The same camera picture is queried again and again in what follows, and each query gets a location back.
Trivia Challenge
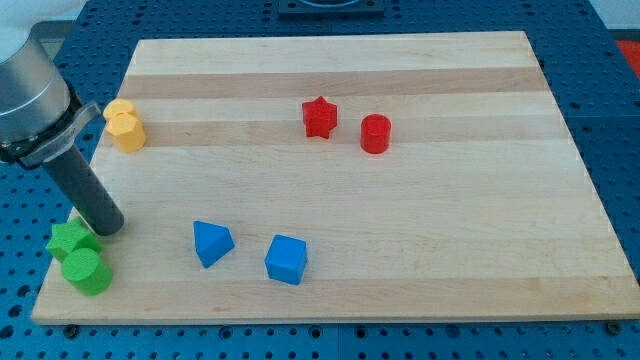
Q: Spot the green cylinder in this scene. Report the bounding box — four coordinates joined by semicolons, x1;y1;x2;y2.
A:
62;248;113;296

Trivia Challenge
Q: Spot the blue cube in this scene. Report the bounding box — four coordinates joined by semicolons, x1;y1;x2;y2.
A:
264;234;308;285

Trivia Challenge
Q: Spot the yellow rounded block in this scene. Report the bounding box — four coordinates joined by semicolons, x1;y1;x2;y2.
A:
103;98;138;122

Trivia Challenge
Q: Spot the green star block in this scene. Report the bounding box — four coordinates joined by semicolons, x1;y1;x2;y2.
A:
45;217;103;262

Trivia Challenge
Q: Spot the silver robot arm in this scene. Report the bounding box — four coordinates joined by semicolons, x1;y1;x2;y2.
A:
1;0;124;236

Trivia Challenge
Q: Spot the grey rod clamp bracket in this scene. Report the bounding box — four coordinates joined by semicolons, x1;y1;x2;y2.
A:
1;101;101;169

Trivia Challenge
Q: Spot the red cylinder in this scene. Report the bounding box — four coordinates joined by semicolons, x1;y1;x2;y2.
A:
360;114;392;154

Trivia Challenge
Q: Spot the blue triangular prism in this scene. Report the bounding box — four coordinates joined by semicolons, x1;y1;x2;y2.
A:
193;221;235;268

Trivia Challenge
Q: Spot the yellow hexagon block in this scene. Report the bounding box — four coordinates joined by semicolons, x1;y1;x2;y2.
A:
106;114;146;153

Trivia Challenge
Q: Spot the wooden board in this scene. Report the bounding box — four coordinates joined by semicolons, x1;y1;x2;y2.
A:
32;31;639;325

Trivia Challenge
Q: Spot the red star block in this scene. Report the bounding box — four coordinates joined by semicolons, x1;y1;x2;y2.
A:
302;96;338;139

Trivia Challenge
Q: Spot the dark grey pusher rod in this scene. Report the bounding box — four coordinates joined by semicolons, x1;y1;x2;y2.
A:
43;145;124;236

